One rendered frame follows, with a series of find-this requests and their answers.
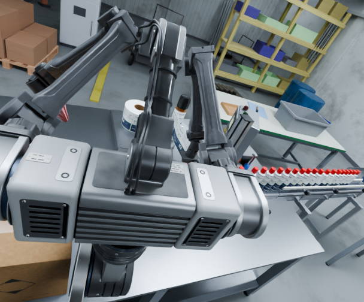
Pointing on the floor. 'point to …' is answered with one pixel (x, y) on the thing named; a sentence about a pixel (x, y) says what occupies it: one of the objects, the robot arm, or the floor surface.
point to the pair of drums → (301, 96)
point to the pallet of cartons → (15, 35)
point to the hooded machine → (78, 21)
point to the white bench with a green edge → (272, 124)
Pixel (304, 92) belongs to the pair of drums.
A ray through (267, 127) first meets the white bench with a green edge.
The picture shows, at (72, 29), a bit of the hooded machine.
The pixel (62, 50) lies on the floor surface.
